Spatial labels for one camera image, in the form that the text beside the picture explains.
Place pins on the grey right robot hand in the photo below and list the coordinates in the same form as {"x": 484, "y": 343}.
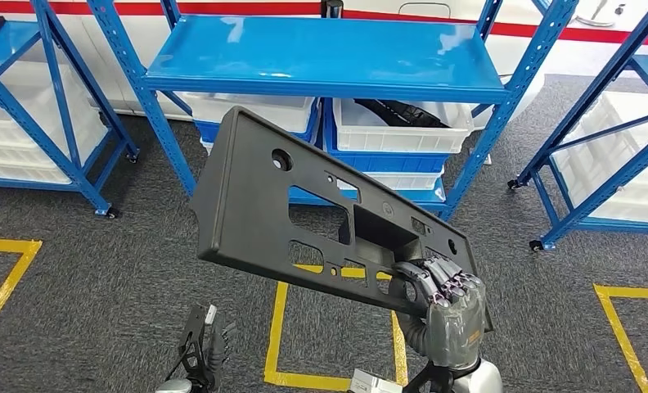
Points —
{"x": 457, "y": 325}

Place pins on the black plastic plate part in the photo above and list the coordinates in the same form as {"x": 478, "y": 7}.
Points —
{"x": 248, "y": 206}

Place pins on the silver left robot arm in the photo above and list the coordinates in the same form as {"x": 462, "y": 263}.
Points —
{"x": 173, "y": 387}

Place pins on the blue metal shelf rack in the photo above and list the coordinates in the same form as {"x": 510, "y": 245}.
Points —
{"x": 324, "y": 54}
{"x": 600, "y": 199}
{"x": 9, "y": 46}

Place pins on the black ribbed plastic part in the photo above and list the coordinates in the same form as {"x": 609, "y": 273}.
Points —
{"x": 405, "y": 114}

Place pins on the yellow floor tape square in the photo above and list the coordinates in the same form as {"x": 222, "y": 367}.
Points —
{"x": 9, "y": 282}
{"x": 275, "y": 347}
{"x": 622, "y": 347}

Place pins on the red barrier belt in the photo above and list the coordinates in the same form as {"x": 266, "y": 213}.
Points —
{"x": 248, "y": 6}

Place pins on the black right camera bracket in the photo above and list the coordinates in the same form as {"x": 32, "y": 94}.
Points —
{"x": 427, "y": 379}

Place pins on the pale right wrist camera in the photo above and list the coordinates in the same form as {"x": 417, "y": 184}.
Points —
{"x": 373, "y": 382}

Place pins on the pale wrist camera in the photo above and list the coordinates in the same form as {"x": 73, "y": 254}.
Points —
{"x": 373, "y": 382}
{"x": 211, "y": 314}

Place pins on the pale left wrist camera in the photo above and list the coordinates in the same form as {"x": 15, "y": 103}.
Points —
{"x": 211, "y": 314}

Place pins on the black stanchion post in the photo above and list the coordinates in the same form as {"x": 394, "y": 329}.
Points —
{"x": 332, "y": 7}

